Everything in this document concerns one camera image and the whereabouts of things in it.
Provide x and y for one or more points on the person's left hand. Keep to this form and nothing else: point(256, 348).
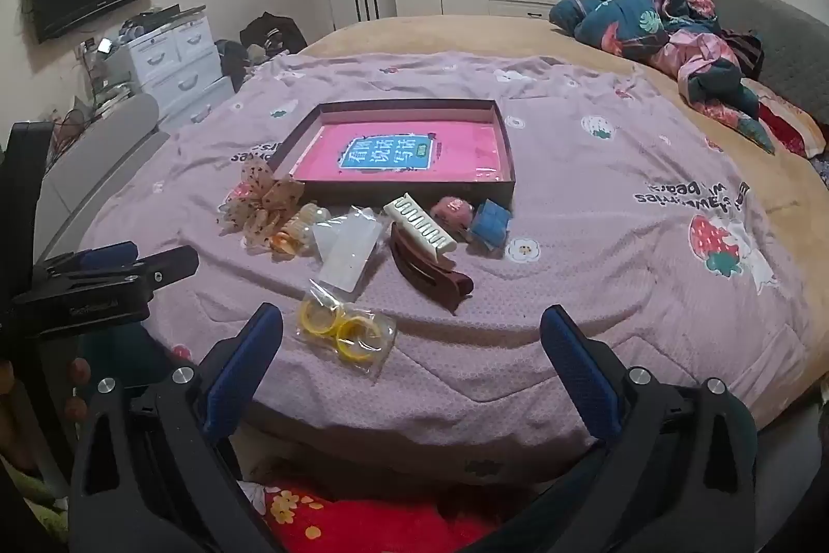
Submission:
point(78, 373)

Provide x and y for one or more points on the floral teal quilt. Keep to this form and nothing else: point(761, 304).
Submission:
point(647, 9)

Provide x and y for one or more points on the pink hair accessory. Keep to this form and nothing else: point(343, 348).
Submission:
point(452, 213)

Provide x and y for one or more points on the brown banana hair clip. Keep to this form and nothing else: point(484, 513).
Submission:
point(421, 271)

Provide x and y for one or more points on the grey padded headboard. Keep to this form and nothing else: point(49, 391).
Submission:
point(771, 22)

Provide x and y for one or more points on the pink book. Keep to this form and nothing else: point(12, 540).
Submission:
point(395, 151)

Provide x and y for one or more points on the pink tray box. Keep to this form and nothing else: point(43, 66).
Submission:
point(291, 171)

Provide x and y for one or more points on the blue hair accessory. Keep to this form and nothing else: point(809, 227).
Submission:
point(490, 226)

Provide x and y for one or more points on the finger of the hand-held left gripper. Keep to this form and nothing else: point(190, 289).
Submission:
point(107, 256)
point(169, 265)

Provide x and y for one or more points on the grey padded board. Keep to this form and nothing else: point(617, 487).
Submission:
point(110, 151)

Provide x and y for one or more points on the purple printed blanket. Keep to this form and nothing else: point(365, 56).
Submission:
point(583, 268)

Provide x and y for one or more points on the beige dotted bow hair clip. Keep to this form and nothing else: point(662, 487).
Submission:
point(259, 200)

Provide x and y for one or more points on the dark striped garment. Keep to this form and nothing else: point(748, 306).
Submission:
point(741, 51)

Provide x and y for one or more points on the clear plastic packet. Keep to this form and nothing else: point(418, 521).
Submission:
point(326, 239)

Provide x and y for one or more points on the dark clothes pile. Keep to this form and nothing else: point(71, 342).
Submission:
point(236, 57)

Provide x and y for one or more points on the red floral cloth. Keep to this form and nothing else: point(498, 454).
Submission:
point(350, 520)

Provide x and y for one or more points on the black bag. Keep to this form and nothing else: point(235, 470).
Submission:
point(272, 31)

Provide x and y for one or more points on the orange hair clip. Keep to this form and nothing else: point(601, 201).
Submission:
point(283, 245)

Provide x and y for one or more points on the red patterned pillow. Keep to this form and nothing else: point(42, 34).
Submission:
point(793, 128)

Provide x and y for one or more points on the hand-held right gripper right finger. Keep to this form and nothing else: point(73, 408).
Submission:
point(583, 378)

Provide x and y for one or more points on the white drawer cabinet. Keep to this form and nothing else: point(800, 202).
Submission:
point(175, 67)

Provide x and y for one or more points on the tan bed sheet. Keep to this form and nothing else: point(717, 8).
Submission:
point(453, 31)

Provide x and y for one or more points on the white claw hair clip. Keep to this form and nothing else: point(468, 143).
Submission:
point(421, 222)

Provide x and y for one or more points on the white earring card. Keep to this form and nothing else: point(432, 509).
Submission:
point(353, 258)

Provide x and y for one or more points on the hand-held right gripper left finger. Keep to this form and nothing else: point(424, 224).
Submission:
point(243, 371)

